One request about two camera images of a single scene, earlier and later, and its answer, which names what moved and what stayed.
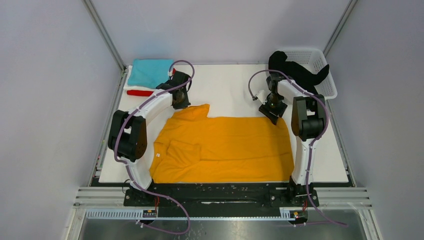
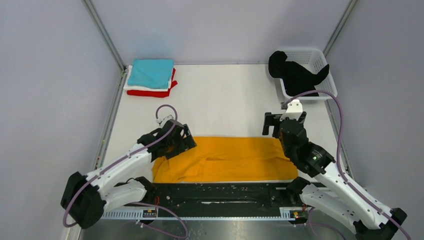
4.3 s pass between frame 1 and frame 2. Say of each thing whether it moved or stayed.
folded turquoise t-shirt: stayed
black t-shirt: stayed
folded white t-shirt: stayed
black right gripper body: moved
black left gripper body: moved
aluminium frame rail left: stayed
